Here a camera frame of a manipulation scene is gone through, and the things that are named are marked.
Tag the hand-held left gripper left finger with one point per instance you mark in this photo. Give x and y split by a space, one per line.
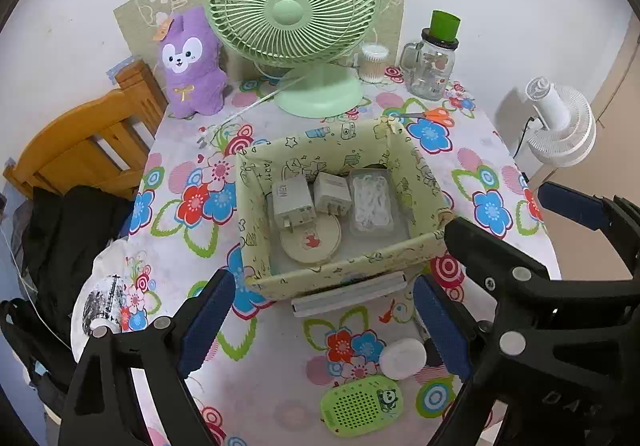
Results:
205 326

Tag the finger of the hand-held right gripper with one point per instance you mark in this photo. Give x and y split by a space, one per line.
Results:
575 206
480 251

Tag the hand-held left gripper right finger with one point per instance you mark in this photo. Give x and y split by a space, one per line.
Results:
442 326

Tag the white round case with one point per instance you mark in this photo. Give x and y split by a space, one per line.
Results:
402 358

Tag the long white case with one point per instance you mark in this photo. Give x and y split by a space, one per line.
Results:
350 296

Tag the green perforated panda case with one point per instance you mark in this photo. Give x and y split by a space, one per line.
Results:
355 406

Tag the clear floss pick box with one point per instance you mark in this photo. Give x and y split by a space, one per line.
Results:
370 201

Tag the yellow cartoon print storage box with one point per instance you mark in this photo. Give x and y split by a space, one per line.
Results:
325 276

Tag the round beige disc red print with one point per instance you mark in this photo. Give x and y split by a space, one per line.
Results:
312 246

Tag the white charger with large print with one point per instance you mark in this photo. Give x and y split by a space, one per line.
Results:
292 201

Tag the white charger with oval mark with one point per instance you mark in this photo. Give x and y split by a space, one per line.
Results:
331 191

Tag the white clip fan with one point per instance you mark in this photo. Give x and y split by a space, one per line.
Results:
565 126

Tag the floral tablecloth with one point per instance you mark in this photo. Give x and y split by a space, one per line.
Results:
280 366

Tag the white printed cloth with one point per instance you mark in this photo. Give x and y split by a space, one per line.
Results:
102 301

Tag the beige wooden panel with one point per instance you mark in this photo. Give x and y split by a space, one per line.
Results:
620 101

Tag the black clothing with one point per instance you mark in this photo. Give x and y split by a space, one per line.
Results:
70 236

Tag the glass mug jar green lid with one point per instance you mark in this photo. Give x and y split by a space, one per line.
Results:
430 71

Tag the clear cotton swab container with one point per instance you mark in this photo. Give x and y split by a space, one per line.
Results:
374 66

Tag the orange wooden chair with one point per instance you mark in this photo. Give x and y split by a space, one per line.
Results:
85 141

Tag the purple plush toy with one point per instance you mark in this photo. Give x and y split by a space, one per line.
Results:
192 76

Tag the green desk fan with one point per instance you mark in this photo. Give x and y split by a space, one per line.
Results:
290 16

